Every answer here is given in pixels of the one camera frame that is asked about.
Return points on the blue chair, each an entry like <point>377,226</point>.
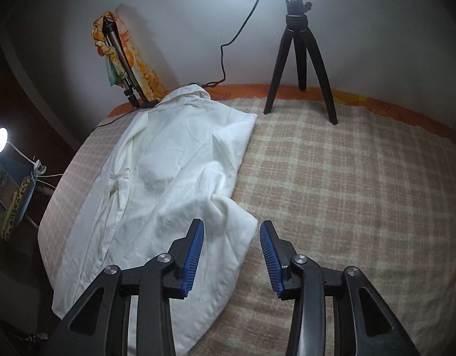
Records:
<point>1,181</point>

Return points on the orange bed sheet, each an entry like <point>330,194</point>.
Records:
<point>250,91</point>

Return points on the folded tripod with colourful scarf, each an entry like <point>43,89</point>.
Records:
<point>142,70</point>

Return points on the black mini tripod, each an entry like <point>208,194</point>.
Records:
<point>296,18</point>

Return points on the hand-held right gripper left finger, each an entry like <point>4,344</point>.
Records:
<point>192,256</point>

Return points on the white shirt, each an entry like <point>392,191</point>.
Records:
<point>157,163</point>

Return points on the beige checked blanket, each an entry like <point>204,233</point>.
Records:
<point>342,193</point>

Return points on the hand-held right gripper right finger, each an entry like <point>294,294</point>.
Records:
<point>270,259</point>

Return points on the leopard print cloth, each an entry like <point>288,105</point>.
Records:
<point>16,200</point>

